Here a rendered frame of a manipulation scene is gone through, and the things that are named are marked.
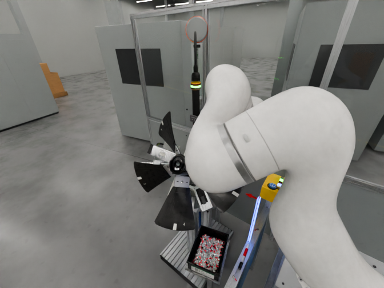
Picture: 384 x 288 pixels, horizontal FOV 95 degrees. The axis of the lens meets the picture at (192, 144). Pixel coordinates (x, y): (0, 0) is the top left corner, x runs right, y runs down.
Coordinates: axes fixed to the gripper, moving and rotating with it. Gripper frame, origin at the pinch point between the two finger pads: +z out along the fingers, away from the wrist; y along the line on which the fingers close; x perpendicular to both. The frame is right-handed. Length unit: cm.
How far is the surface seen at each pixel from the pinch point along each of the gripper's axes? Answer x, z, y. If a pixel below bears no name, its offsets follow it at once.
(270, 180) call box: -43, -34, 29
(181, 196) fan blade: -44.8, 2.9, -11.2
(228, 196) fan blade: -34.8, -22.2, -4.6
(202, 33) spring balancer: 35, 36, 58
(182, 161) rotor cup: -26.4, 7.1, -3.6
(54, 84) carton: -108, 806, 184
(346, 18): 39, -43, 70
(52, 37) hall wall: 58, 1337, 422
